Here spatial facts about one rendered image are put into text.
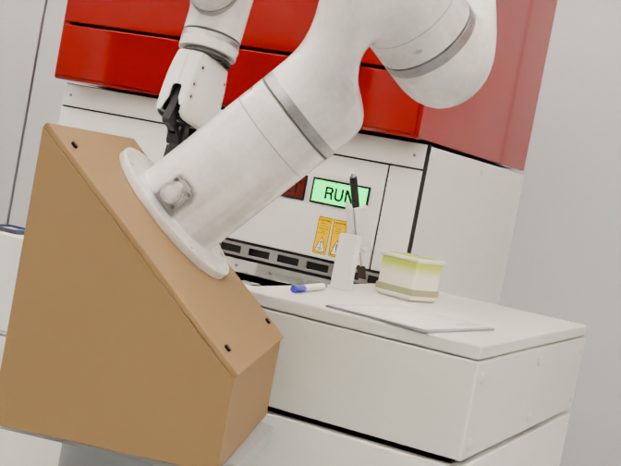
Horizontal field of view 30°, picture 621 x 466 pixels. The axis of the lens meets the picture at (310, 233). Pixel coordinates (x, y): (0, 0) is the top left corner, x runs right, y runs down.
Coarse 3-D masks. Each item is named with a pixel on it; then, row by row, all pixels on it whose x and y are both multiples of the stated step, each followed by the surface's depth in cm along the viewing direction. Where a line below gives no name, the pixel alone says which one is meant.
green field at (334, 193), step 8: (320, 184) 217; (328, 184) 216; (336, 184) 215; (312, 192) 218; (320, 192) 217; (328, 192) 216; (336, 192) 215; (344, 192) 215; (360, 192) 213; (312, 200) 217; (320, 200) 217; (328, 200) 216; (336, 200) 215; (344, 200) 215; (360, 200) 213
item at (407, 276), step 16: (384, 256) 181; (400, 256) 179; (416, 256) 180; (384, 272) 181; (400, 272) 179; (416, 272) 177; (432, 272) 180; (384, 288) 180; (400, 288) 178; (416, 288) 178; (432, 288) 181
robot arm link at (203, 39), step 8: (184, 32) 163; (192, 32) 162; (200, 32) 161; (208, 32) 161; (216, 32) 161; (184, 40) 163; (192, 40) 162; (200, 40) 161; (208, 40) 161; (216, 40) 161; (224, 40) 162; (232, 40) 163; (200, 48) 162; (208, 48) 162; (216, 48) 161; (224, 48) 162; (232, 48) 163; (224, 56) 164; (232, 56) 163; (232, 64) 167
